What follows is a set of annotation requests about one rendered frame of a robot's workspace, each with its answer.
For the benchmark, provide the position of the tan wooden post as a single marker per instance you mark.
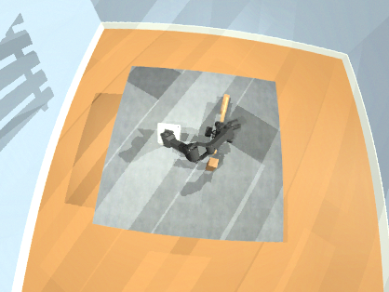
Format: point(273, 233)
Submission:
point(212, 162)

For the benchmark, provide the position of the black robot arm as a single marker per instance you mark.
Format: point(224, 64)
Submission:
point(226, 132)

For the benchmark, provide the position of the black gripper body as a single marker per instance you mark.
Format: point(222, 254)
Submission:
point(214, 134)

